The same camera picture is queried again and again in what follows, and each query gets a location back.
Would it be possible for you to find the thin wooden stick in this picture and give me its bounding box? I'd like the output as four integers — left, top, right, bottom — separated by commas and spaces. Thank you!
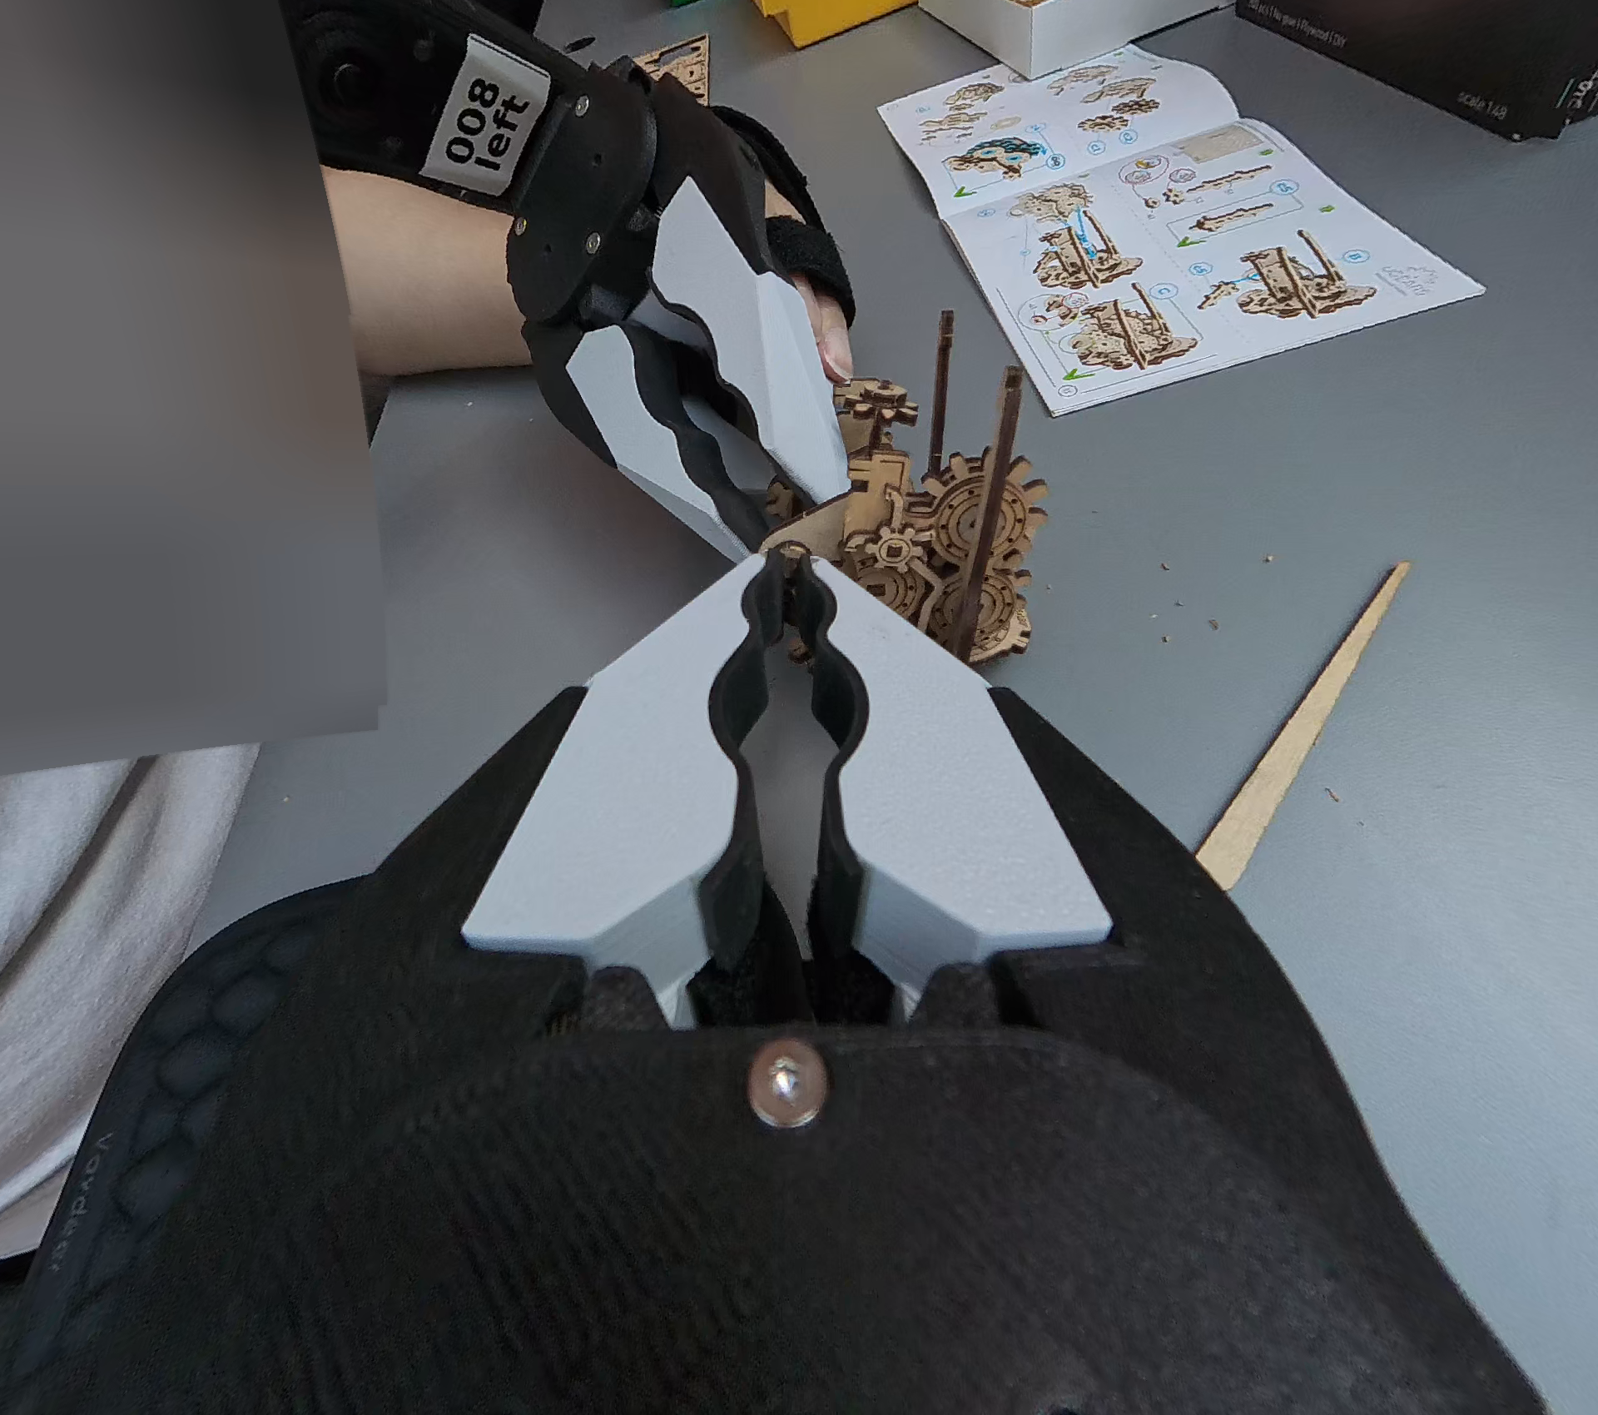
1195, 561, 1414, 892

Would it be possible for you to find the person's left forearm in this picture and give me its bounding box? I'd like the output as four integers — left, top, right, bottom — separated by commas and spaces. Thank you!
322, 166, 558, 381

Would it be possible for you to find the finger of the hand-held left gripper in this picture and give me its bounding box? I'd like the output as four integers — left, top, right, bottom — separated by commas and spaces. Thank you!
565, 319, 769, 567
646, 181, 854, 513

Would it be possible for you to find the wooden part sheet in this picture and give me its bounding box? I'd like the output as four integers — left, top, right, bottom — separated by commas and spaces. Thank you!
630, 35, 711, 106

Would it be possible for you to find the printed instruction booklet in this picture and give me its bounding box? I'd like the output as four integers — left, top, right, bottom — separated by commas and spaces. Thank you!
878, 43, 1488, 421

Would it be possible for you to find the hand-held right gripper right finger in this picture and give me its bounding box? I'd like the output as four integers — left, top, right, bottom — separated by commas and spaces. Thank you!
796, 553, 1114, 1025

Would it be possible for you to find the person's left hand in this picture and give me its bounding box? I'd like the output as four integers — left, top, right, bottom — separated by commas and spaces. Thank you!
786, 271, 859, 383

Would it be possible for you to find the person's white shirt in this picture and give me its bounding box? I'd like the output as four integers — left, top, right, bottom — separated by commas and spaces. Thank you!
0, 746, 258, 1255

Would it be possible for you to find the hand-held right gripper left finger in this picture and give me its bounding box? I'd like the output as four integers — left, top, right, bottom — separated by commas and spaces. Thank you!
461, 553, 783, 1027

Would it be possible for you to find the wooden gear model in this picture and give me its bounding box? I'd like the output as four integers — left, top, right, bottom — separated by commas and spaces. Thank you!
761, 309, 1049, 667

